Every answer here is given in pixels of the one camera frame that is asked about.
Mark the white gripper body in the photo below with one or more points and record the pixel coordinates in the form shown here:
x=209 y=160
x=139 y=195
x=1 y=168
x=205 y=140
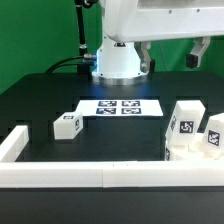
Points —
x=148 y=20

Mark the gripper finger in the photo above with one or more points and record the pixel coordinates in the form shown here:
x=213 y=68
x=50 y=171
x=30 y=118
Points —
x=193 y=59
x=147 y=64

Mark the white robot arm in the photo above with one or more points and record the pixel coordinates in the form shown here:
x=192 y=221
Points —
x=117 y=63

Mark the white paper marker sheet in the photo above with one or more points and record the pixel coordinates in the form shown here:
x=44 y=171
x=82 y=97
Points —
x=136 y=107

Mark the white U-shaped fence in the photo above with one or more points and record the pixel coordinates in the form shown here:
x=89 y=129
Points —
x=15 y=174

